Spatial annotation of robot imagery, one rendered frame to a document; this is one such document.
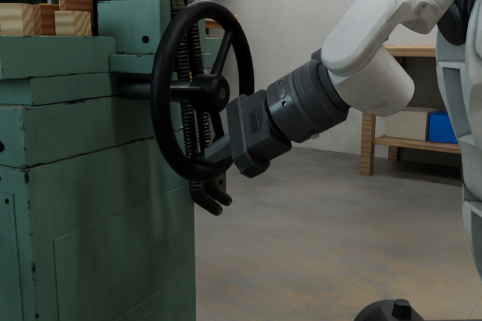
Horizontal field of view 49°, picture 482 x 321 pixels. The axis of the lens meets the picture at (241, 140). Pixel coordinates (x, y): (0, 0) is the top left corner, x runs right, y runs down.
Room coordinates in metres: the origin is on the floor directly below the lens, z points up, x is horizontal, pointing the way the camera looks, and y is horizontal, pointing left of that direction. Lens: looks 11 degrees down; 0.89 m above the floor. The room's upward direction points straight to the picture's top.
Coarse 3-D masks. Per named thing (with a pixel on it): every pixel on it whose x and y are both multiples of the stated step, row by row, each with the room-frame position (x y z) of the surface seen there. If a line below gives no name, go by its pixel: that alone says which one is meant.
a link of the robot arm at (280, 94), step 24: (240, 96) 0.74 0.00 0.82; (264, 96) 0.71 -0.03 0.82; (288, 96) 0.65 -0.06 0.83; (240, 120) 0.71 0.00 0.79; (264, 120) 0.68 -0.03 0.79; (288, 120) 0.65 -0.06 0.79; (240, 144) 0.69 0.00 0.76; (264, 144) 0.67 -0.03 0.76; (288, 144) 0.69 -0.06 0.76; (240, 168) 0.68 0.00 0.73; (264, 168) 0.69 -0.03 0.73
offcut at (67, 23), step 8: (56, 16) 0.86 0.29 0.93; (64, 16) 0.86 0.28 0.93; (72, 16) 0.85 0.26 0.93; (80, 16) 0.87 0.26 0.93; (88, 16) 0.89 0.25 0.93; (56, 24) 0.86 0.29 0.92; (64, 24) 0.86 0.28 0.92; (72, 24) 0.85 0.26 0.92; (80, 24) 0.87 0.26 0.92; (88, 24) 0.89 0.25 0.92; (56, 32) 0.86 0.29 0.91; (64, 32) 0.86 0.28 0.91; (72, 32) 0.85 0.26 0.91; (80, 32) 0.87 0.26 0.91; (88, 32) 0.89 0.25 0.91
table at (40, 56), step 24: (0, 48) 0.72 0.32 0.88; (24, 48) 0.76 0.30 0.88; (48, 48) 0.79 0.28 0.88; (72, 48) 0.83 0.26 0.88; (96, 48) 0.88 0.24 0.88; (216, 48) 1.22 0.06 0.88; (0, 72) 0.72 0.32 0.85; (24, 72) 0.75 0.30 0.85; (48, 72) 0.79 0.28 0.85; (72, 72) 0.83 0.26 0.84; (96, 72) 0.88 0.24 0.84; (120, 72) 0.90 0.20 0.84; (144, 72) 0.87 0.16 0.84
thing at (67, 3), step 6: (60, 0) 0.93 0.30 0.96; (66, 0) 0.92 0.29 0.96; (72, 0) 0.94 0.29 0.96; (78, 0) 0.95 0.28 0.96; (84, 0) 0.96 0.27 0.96; (90, 0) 0.97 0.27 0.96; (60, 6) 0.93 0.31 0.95; (66, 6) 0.92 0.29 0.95; (72, 6) 0.93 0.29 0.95; (78, 6) 0.95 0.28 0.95; (84, 6) 0.96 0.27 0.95; (90, 6) 0.97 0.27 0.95; (90, 12) 0.97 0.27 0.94; (90, 18) 0.97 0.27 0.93
